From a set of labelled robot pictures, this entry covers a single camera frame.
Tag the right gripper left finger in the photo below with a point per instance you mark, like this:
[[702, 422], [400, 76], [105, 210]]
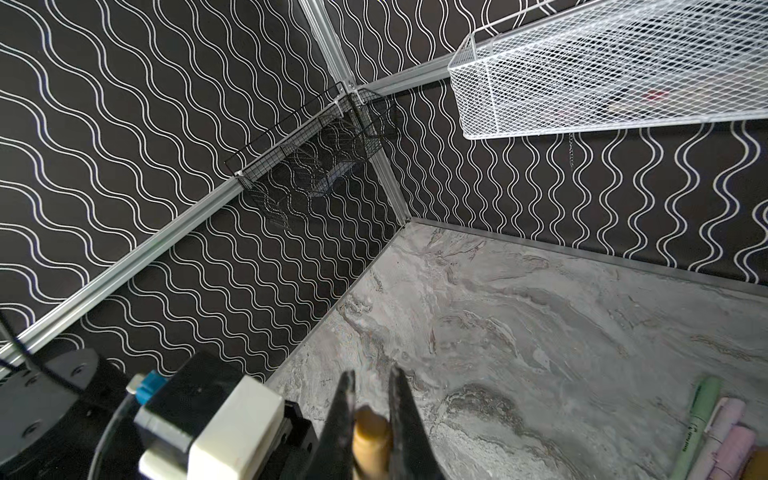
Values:
[[333, 457]]

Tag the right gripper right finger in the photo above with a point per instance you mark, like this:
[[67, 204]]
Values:
[[412, 456]]

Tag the brown pen cap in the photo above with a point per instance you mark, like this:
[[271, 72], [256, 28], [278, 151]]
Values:
[[371, 445]]

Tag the green pen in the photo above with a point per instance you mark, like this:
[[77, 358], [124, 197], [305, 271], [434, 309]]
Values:
[[705, 398]]

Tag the white pink pen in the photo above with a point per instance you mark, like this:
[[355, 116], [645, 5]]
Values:
[[727, 413]]

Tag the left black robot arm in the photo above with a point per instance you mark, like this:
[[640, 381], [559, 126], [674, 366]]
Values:
[[48, 432]]

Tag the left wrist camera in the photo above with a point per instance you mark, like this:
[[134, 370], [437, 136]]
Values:
[[211, 421]]

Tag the black wire mesh basket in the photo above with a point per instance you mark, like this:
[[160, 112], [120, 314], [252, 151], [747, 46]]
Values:
[[303, 155]]

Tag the white wire mesh basket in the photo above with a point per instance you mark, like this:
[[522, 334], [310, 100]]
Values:
[[609, 65]]

